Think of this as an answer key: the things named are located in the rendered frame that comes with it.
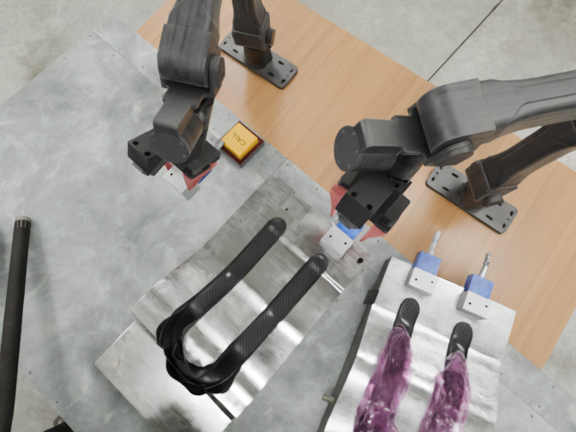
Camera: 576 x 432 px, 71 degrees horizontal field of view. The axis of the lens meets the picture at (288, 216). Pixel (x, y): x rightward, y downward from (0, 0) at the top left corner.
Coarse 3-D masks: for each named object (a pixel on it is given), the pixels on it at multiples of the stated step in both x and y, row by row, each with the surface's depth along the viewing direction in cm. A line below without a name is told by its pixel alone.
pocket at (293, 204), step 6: (294, 192) 82; (288, 198) 83; (294, 198) 83; (300, 198) 82; (282, 204) 82; (288, 204) 83; (294, 204) 83; (300, 204) 83; (306, 204) 82; (288, 210) 83; (294, 210) 83; (300, 210) 83; (306, 210) 83; (294, 216) 82; (300, 216) 82
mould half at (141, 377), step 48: (288, 192) 81; (240, 240) 79; (288, 240) 78; (192, 288) 73; (240, 288) 76; (336, 288) 76; (144, 336) 76; (192, 336) 69; (288, 336) 74; (144, 384) 74; (240, 384) 67
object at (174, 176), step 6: (216, 144) 78; (222, 144) 78; (174, 168) 75; (168, 174) 75; (174, 174) 75; (180, 174) 75; (168, 180) 74; (174, 180) 74; (180, 180) 74; (174, 186) 74; (180, 186) 74; (186, 186) 74; (198, 186) 78; (180, 192) 74; (186, 192) 75; (192, 192) 78; (186, 198) 77
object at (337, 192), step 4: (336, 184) 62; (340, 184) 62; (332, 188) 61; (336, 188) 61; (340, 188) 62; (344, 188) 62; (332, 192) 61; (336, 192) 61; (340, 192) 61; (344, 192) 61; (332, 196) 62; (336, 196) 61; (340, 196) 61; (332, 200) 63; (336, 200) 62; (332, 204) 64; (336, 204) 63; (332, 208) 65; (332, 212) 66; (336, 212) 68; (332, 216) 67
